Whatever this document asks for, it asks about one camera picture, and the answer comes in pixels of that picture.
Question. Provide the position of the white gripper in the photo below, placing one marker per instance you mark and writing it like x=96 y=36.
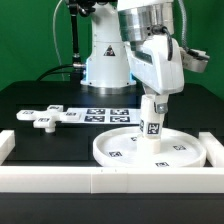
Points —
x=149 y=63

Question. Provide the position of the white round table top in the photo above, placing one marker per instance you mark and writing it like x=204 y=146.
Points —
x=126 y=147

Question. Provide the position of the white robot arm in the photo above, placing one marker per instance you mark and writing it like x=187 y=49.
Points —
x=133 y=42

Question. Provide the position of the white fiducial marker sheet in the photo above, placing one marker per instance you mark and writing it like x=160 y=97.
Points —
x=101 y=116

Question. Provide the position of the white right fence bar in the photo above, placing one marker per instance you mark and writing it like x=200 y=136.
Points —
x=214 y=149

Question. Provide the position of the white fence bar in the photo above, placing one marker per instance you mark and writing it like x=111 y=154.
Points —
x=24 y=179
x=214 y=149
x=7 y=143

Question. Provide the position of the white cross-shaped table base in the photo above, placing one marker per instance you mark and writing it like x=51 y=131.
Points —
x=48 y=118

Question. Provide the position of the white left fence bar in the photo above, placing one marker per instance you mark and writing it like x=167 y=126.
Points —
x=7 y=143

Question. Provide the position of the white front fence bar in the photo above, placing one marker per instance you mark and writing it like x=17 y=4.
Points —
x=24 y=179

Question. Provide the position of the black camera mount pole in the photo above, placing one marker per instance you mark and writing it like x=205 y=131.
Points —
x=83 y=8

